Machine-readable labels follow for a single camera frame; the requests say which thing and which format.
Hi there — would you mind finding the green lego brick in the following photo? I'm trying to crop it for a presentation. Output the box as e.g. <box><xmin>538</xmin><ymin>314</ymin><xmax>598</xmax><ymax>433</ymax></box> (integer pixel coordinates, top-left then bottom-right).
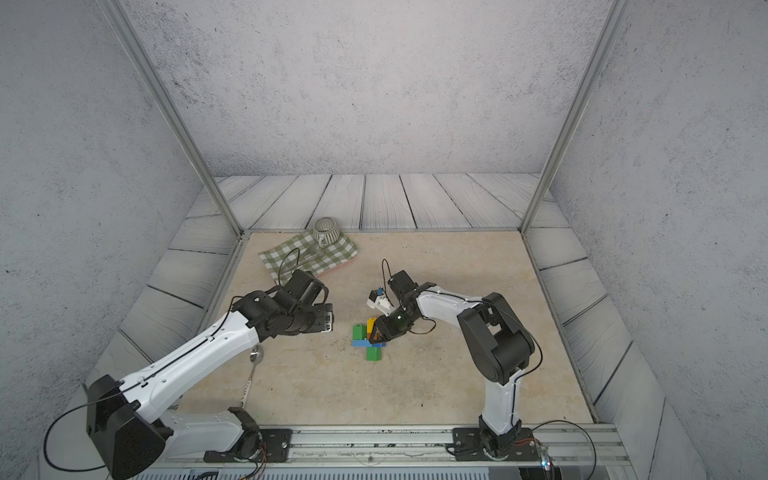
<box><xmin>353</xmin><ymin>324</ymin><xmax>368</xmax><ymax>341</ymax></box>

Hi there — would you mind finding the light blue long lego brick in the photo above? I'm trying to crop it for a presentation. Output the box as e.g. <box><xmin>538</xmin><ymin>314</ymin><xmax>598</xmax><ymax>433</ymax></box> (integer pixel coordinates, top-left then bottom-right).
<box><xmin>352</xmin><ymin>339</ymin><xmax>386</xmax><ymax>348</ymax></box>

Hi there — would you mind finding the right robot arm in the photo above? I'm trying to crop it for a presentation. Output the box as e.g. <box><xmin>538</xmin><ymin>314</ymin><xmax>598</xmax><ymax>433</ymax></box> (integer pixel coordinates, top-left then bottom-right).
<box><xmin>368</xmin><ymin>280</ymin><xmax>537</xmax><ymax>459</ymax></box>

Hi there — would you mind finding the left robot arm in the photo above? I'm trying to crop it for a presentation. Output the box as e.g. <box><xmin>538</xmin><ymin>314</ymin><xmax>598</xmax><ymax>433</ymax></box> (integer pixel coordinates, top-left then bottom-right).
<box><xmin>86</xmin><ymin>270</ymin><xmax>332</xmax><ymax>479</ymax></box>

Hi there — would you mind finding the green lego brick base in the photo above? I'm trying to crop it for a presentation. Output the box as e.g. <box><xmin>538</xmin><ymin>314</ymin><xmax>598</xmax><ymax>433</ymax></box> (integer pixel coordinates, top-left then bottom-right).
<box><xmin>366</xmin><ymin>347</ymin><xmax>383</xmax><ymax>362</ymax></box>

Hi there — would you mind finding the green checkered cloth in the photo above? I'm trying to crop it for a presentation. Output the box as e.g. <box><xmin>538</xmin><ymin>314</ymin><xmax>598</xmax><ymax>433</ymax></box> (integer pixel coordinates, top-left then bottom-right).
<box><xmin>259</xmin><ymin>232</ymin><xmax>359</xmax><ymax>284</ymax></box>

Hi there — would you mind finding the metal spoon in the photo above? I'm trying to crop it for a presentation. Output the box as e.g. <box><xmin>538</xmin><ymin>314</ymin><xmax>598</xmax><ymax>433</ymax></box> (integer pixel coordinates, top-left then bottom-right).
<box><xmin>239</xmin><ymin>345</ymin><xmax>264</xmax><ymax>408</ymax></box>

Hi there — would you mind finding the striped ceramic cup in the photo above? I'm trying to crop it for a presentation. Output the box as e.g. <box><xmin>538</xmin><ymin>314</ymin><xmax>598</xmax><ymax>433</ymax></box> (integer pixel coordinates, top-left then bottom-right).
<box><xmin>311</xmin><ymin>217</ymin><xmax>341</xmax><ymax>248</ymax></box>

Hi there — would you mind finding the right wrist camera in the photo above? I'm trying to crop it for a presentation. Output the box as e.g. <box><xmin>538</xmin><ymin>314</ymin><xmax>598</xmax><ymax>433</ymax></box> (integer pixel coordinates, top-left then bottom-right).
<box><xmin>366</xmin><ymin>270</ymin><xmax>418</xmax><ymax>315</ymax></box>

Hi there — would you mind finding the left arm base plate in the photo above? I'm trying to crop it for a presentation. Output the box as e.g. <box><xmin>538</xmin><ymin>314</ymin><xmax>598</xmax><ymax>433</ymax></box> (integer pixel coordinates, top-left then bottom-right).
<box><xmin>203</xmin><ymin>428</ymin><xmax>293</xmax><ymax>463</ymax></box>

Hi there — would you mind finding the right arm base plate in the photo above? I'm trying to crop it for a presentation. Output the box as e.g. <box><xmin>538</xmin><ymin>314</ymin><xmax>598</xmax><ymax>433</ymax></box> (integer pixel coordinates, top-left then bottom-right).
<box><xmin>446</xmin><ymin>427</ymin><xmax>541</xmax><ymax>462</ymax></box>

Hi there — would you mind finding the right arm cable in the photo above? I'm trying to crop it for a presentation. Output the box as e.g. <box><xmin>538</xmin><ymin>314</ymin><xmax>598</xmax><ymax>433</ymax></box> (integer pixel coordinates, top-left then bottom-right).
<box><xmin>515</xmin><ymin>419</ymin><xmax>598</xmax><ymax>480</ymax></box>

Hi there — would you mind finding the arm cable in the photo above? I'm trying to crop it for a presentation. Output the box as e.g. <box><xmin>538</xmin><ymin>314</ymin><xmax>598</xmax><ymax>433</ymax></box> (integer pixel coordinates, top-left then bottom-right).
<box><xmin>515</xmin><ymin>419</ymin><xmax>598</xmax><ymax>480</ymax></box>
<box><xmin>43</xmin><ymin>395</ymin><xmax>121</xmax><ymax>474</ymax></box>

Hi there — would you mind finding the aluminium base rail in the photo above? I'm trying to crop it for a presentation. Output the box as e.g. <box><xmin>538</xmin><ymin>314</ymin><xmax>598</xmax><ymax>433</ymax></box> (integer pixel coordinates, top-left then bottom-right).
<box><xmin>161</xmin><ymin>423</ymin><xmax>637</xmax><ymax>480</ymax></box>

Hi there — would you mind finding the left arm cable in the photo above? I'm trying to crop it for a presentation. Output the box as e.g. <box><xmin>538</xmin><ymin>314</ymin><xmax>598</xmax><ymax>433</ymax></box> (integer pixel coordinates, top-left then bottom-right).
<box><xmin>43</xmin><ymin>395</ymin><xmax>121</xmax><ymax>474</ymax></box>

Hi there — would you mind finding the aluminium corner post left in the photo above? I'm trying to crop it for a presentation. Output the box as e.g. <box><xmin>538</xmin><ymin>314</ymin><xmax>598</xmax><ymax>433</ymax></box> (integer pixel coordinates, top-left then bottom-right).
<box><xmin>97</xmin><ymin>0</ymin><xmax>245</xmax><ymax>239</ymax></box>

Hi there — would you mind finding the aluminium corner post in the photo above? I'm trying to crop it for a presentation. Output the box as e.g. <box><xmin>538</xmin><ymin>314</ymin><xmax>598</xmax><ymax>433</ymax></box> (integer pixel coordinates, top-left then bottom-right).
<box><xmin>519</xmin><ymin>0</ymin><xmax>631</xmax><ymax>236</ymax></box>
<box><xmin>97</xmin><ymin>0</ymin><xmax>245</xmax><ymax>239</ymax></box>

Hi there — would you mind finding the aluminium corner post right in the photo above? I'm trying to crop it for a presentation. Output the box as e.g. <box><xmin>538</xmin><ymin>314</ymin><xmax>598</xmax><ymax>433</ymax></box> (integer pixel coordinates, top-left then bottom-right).
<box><xmin>519</xmin><ymin>0</ymin><xmax>631</xmax><ymax>236</ymax></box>

